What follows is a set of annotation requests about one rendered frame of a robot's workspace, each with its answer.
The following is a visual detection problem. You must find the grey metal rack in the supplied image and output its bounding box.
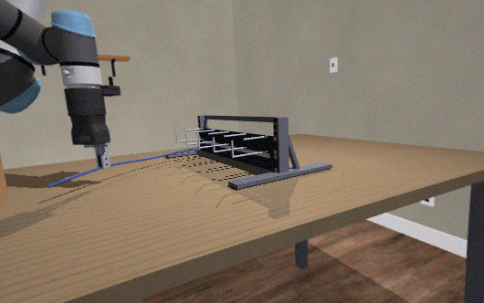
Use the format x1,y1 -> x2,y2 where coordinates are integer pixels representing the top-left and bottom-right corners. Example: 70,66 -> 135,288
165,115 -> 332,189

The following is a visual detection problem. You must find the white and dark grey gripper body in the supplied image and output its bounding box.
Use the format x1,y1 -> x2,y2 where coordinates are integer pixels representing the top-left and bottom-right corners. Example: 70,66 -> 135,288
60,66 -> 121,145

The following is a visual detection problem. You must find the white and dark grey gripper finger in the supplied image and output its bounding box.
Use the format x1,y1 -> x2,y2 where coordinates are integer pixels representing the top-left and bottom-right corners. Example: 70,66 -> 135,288
84,145 -> 101,168
89,143 -> 110,169

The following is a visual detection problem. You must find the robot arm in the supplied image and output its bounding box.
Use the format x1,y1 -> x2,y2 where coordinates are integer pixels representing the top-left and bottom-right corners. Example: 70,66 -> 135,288
0,0 -> 100,113

